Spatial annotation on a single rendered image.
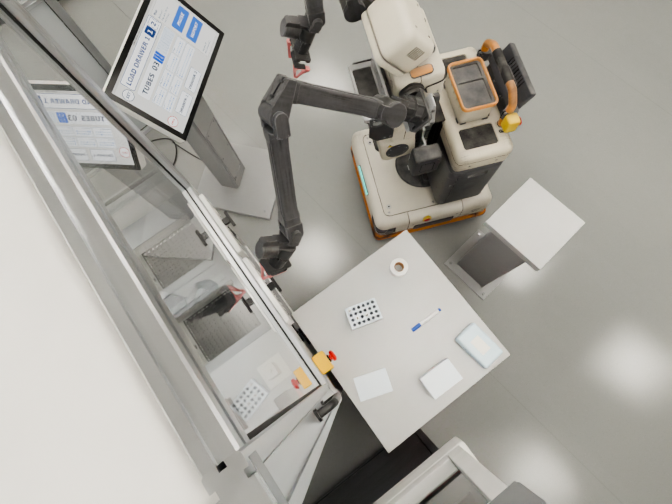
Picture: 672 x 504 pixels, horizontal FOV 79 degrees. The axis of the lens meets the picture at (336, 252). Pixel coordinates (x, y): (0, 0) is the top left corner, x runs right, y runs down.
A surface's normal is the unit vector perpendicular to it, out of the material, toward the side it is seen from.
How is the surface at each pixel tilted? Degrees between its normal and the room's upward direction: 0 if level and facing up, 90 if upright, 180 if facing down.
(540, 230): 0
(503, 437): 0
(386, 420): 0
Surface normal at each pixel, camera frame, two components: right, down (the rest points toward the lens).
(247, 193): 0.00, -0.25
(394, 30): -0.69, -0.03
